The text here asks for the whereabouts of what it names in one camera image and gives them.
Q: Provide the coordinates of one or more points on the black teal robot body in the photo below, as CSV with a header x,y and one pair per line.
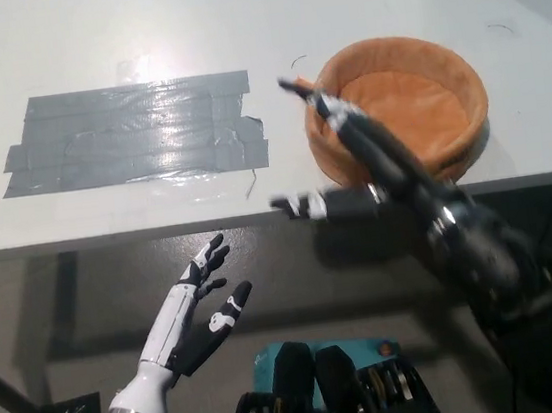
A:
x,y
339,395

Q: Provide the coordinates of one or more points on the grey duct tape patch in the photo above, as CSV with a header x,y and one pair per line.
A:
x,y
121,135

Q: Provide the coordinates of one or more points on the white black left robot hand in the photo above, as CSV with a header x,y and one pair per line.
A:
x,y
170,330

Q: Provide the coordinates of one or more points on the orange soft plush plate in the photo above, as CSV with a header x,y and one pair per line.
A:
x,y
419,98

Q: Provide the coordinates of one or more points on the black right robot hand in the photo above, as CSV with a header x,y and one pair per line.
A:
x,y
393,172

